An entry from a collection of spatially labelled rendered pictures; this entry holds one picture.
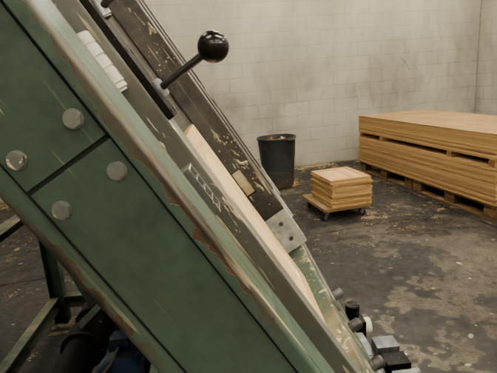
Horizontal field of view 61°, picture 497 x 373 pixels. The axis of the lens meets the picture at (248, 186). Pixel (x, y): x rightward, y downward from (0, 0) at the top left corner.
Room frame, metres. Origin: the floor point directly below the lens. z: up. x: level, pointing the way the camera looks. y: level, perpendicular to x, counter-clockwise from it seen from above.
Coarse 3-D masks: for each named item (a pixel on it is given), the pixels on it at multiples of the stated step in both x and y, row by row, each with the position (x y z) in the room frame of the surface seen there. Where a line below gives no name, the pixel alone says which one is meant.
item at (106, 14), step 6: (96, 0) 0.57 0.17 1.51; (102, 0) 0.57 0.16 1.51; (108, 0) 0.56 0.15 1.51; (114, 0) 0.57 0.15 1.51; (96, 6) 0.57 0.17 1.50; (102, 6) 0.57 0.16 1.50; (108, 6) 0.57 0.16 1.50; (102, 12) 0.57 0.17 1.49; (108, 12) 0.57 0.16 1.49; (108, 18) 0.58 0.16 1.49
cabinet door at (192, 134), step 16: (192, 128) 0.94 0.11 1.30; (192, 144) 0.77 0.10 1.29; (208, 144) 1.00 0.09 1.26; (208, 160) 0.85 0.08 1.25; (224, 176) 0.91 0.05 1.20; (240, 192) 0.96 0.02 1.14; (240, 208) 0.81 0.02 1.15; (256, 224) 0.86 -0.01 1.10; (272, 240) 0.94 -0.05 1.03; (288, 256) 0.99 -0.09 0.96; (288, 272) 0.82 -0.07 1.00; (304, 288) 0.86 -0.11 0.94
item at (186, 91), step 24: (120, 0) 1.16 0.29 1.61; (144, 24) 1.16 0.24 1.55; (144, 48) 1.16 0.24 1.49; (168, 48) 1.17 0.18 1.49; (168, 72) 1.17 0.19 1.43; (192, 96) 1.17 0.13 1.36; (192, 120) 1.17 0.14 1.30; (216, 120) 1.17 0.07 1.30; (216, 144) 1.17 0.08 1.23; (240, 168) 1.18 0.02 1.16; (264, 192) 1.18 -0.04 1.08; (264, 216) 1.18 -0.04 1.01; (288, 216) 1.18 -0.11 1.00; (288, 240) 1.18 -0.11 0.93
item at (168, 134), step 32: (64, 0) 0.55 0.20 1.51; (96, 32) 0.55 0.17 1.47; (128, 96) 0.55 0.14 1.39; (160, 128) 0.56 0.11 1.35; (192, 160) 0.56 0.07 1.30; (224, 192) 0.58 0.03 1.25; (224, 224) 0.56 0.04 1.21; (256, 256) 0.56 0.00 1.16; (288, 288) 0.57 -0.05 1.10; (320, 320) 0.59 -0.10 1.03; (320, 352) 0.57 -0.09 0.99
